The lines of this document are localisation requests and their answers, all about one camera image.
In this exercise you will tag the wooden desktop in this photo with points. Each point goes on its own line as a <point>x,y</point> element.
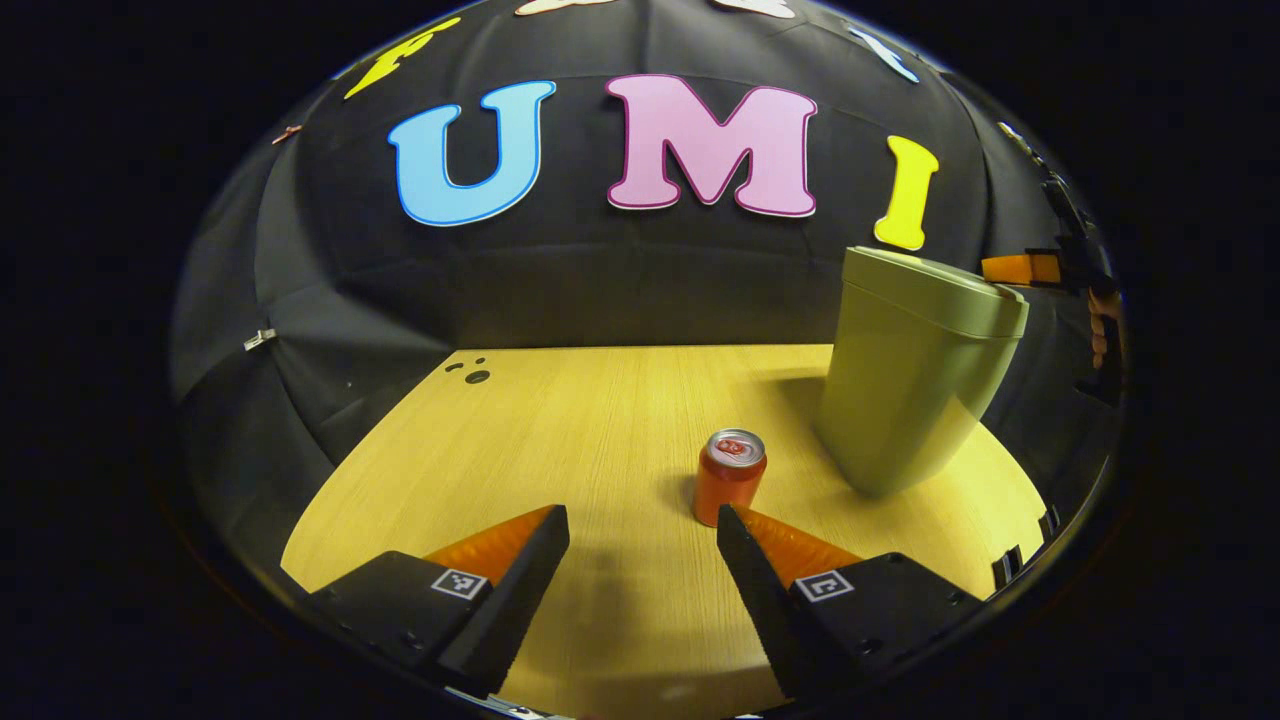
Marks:
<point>560,450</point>

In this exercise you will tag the pale green garbage bin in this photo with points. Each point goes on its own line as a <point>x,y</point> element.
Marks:
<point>900,390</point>

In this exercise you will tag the black backdrop cloth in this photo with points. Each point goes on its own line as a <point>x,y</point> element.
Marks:
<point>620,280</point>

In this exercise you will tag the silver metal clip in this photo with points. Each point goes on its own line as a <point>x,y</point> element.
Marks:
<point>260,339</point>

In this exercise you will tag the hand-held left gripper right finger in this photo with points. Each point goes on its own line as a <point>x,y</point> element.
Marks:
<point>765,600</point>

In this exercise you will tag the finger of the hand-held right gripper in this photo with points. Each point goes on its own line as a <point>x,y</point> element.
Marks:
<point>1020,270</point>

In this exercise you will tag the orange pop can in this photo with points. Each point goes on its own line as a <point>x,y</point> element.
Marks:
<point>725,485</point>

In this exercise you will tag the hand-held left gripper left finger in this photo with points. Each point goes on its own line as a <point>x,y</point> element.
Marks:
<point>520,600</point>

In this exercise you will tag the copper metal clip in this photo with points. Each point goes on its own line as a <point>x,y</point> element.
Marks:
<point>287,132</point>

